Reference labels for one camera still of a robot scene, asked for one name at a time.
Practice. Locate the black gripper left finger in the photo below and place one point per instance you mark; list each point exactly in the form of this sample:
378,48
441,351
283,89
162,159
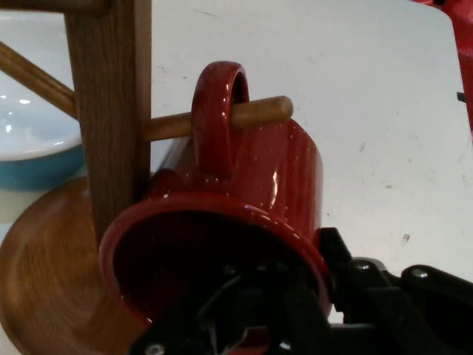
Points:
258,314

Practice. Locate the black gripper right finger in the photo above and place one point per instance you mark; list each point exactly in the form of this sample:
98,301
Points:
406,310

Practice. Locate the red enamel mug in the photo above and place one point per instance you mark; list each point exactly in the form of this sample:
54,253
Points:
281,177

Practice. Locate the brown wooden mug tree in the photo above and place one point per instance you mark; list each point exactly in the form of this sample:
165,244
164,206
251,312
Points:
107,111

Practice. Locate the large red foam block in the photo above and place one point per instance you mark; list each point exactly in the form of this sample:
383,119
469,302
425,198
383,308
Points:
466,55

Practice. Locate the white and blue bowl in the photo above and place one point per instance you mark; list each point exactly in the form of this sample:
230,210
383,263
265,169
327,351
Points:
33,129

